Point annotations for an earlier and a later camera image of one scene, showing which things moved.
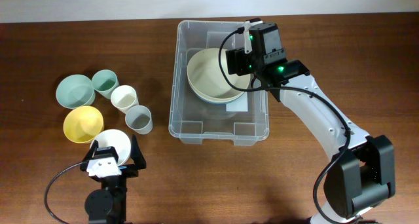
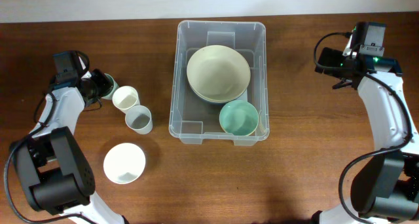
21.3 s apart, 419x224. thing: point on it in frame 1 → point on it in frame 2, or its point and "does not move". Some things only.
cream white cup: x=124 y=97 does not move
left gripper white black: x=132 y=169 → x=107 y=82
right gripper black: x=236 y=57 → x=334 y=56
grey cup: x=138 y=118 does not move
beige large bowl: x=206 y=80 does not move
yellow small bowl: x=82 y=123 → x=260 y=124
